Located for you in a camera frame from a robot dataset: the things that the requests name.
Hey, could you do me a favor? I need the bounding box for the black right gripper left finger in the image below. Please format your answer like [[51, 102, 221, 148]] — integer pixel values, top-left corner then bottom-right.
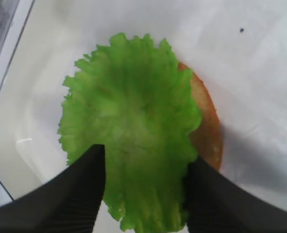
[[0, 145, 106, 233]]

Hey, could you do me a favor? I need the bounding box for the green lettuce leaf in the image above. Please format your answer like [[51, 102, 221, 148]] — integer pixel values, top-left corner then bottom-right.
[[58, 33, 202, 233]]

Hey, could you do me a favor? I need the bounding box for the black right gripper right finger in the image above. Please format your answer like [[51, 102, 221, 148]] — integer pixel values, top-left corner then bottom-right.
[[184, 157, 287, 233]]

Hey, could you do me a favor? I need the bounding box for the bun slice on tray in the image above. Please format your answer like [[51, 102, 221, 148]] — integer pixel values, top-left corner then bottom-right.
[[177, 61, 224, 172]]

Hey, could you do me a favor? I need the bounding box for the white paper tray liner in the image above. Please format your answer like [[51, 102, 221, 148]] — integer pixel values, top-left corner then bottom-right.
[[16, 0, 287, 210]]

